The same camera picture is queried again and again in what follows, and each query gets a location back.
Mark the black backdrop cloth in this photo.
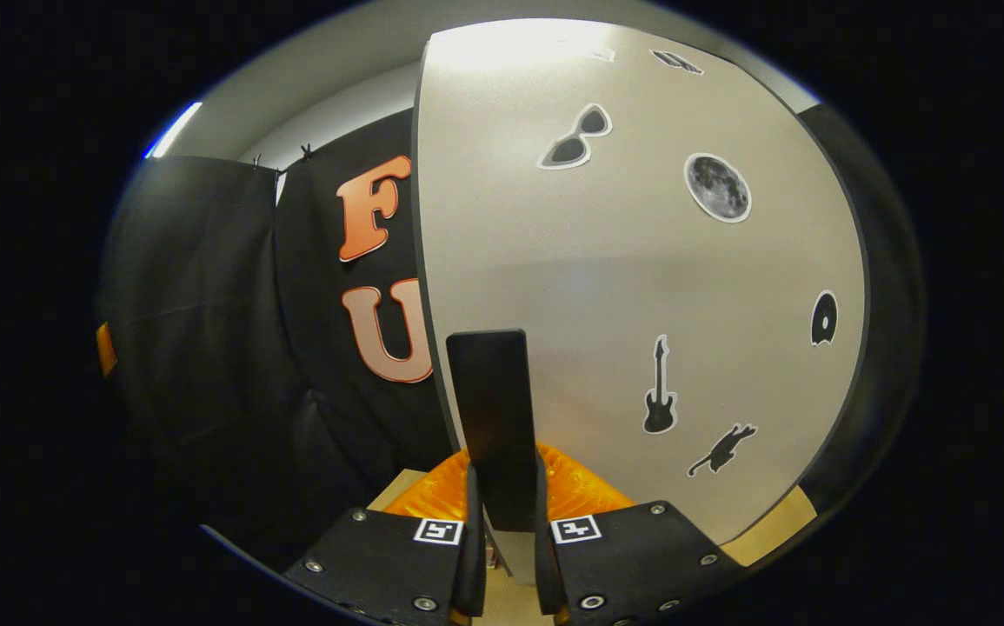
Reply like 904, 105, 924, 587
97, 103, 928, 566

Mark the beige cabinet door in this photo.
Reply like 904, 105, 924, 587
413, 17, 868, 588

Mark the narrow ceiling light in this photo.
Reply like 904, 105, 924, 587
143, 102, 203, 160

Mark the row of black cloth clips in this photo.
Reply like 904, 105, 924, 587
249, 143, 316, 170

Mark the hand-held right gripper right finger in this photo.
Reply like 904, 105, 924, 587
535, 443, 741, 626

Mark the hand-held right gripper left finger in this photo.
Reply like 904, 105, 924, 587
284, 448, 487, 623

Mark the black cabinet door handle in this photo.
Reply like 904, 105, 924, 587
446, 329, 546, 533

